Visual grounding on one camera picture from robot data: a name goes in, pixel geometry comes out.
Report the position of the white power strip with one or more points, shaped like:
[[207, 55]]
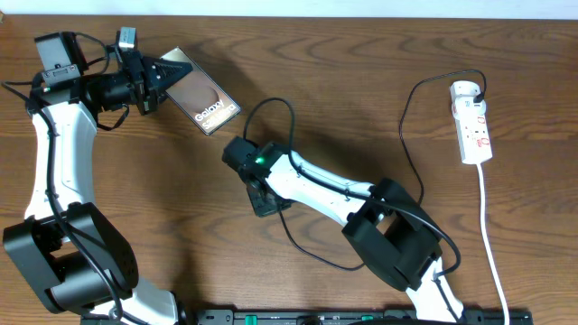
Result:
[[472, 130]]

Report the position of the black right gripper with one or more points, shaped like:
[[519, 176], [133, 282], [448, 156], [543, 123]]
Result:
[[262, 208]]

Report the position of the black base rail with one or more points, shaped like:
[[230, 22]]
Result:
[[230, 317]]

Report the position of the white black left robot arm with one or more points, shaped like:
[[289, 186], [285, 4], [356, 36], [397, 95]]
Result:
[[69, 253]]

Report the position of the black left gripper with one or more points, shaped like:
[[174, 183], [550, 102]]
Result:
[[145, 83]]

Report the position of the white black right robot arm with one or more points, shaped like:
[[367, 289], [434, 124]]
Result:
[[392, 235]]

